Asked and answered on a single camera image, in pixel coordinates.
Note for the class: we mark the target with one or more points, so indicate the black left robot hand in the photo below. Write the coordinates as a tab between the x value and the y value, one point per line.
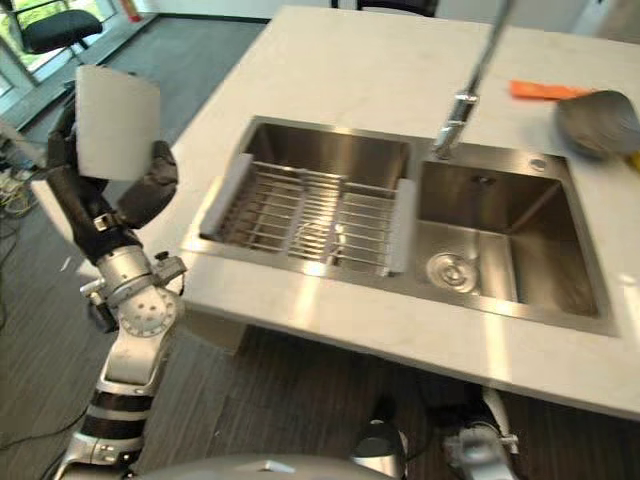
115	125

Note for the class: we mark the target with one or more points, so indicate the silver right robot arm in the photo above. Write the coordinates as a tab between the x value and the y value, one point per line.
480	440

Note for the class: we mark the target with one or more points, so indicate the black office chair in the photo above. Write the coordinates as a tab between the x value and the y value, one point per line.
60	27

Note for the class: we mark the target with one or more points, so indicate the dark chair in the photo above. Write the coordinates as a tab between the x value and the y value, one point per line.
400	6

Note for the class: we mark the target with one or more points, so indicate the chrome kitchen faucet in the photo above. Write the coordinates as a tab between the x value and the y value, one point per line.
467	100

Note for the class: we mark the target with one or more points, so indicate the round sink drain strainer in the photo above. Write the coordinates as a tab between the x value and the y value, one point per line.
452	272

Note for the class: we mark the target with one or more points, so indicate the grey robot torso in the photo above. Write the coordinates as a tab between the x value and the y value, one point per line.
260	467

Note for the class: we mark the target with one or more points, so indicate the stainless steel double sink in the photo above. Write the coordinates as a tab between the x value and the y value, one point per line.
500	280

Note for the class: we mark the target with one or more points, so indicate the round chrome sink cap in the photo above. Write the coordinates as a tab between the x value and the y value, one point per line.
538	163

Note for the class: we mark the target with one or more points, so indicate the orange cloth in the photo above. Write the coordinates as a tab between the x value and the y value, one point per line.
545	91

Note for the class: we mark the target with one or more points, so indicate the grey bowl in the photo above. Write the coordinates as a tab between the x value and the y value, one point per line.
597	122

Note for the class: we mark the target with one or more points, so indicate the yellow object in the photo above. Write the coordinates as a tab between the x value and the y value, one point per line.
634	162

